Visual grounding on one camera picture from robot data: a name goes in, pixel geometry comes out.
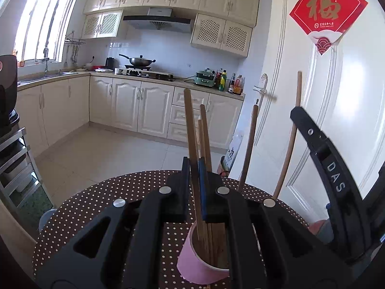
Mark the kitchen window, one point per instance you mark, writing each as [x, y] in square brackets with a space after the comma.
[41, 31]

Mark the gas stove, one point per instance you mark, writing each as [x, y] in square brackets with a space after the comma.
[144, 73]

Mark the condiment bottles group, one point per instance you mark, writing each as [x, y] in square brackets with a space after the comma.
[233, 84]

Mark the white door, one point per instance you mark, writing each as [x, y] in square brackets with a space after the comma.
[343, 92]

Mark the green electric cooker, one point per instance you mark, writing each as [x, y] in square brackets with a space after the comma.
[205, 78]

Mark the brown polka dot tablecloth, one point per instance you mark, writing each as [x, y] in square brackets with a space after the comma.
[87, 236]

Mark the door handle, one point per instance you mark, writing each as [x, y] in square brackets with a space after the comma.
[261, 88]

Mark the person right hand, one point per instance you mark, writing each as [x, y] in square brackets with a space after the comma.
[322, 230]

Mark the black wok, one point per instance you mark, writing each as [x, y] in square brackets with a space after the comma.
[139, 62]

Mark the cream lower kitchen cabinets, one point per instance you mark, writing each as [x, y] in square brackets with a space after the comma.
[52, 108]

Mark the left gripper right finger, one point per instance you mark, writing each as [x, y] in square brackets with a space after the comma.
[267, 247]

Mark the black kettle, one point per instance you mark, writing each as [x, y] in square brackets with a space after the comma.
[110, 63]

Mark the pink cylindrical utensil holder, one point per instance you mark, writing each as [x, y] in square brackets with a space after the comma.
[193, 269]

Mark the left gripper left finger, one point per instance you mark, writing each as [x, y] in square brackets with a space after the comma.
[168, 204]

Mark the cream upper cabinets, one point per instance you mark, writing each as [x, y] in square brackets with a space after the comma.
[218, 24]

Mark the red fu door decoration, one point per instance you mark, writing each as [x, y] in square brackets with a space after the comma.
[325, 21]

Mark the range hood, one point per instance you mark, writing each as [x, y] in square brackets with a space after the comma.
[160, 19]

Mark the kitchen faucet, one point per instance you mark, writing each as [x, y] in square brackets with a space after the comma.
[45, 63]

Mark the metal storage rack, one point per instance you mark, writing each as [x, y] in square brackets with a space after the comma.
[19, 174]

